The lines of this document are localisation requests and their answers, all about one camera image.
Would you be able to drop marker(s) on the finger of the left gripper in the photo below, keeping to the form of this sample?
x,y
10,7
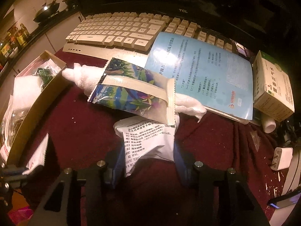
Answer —
x,y
13,173

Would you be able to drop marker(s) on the light blue booklet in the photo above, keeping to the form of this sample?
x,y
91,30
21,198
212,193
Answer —
x,y
218,79

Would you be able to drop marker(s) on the white keyboard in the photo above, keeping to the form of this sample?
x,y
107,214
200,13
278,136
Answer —
x,y
132,34

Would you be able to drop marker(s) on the white green medicine box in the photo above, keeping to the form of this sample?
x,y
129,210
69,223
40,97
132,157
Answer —
x,y
272,89

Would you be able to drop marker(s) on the green white granule sachet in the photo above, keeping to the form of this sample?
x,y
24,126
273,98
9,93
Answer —
x,y
46,75

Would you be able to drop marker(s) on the white foam block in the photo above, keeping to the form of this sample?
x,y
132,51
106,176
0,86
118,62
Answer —
x,y
25,92

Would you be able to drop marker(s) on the dark red cloth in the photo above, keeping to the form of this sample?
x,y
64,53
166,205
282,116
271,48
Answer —
x,y
81,133

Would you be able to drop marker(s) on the cooking oil bottle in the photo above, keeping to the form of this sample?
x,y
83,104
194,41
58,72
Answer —
x,y
6,49

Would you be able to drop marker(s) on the smartphone with lit screen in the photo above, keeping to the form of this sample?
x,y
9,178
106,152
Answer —
x,y
285,200

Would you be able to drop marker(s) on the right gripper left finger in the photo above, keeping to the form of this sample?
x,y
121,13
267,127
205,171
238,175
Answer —
x,y
61,204

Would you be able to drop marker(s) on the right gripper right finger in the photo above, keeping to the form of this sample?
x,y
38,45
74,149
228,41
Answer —
x,y
222,197

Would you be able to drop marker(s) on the white usb charger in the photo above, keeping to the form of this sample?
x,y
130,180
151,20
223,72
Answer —
x,y
282,158

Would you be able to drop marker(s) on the white pill bottle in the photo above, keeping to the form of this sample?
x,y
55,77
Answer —
x,y
268,123

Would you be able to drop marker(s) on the small clear zip bag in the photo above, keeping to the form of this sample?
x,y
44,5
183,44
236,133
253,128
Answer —
x,y
256,139

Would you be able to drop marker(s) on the black wok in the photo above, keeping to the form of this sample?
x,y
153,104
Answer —
x,y
46,11

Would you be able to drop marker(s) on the clear bag of dried herbs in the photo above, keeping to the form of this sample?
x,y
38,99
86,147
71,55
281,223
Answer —
x,y
10,126

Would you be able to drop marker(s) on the white text sachet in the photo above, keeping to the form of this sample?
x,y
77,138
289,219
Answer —
x,y
144,139

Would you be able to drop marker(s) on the black cooking pot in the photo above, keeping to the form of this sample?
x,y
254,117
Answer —
x,y
71,4

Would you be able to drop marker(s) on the white pouch red lettering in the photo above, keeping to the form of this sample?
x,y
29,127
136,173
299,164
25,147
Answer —
x,y
38,157

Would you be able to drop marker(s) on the white towel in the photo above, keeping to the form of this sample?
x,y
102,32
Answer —
x,y
87,77

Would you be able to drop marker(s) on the cardboard box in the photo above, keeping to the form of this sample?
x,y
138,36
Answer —
x,y
11,155

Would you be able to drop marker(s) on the colourful floral snack pouch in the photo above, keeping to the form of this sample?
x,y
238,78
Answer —
x,y
131,88

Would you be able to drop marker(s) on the black TCL monitor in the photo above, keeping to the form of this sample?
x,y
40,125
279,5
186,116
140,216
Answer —
x,y
272,25

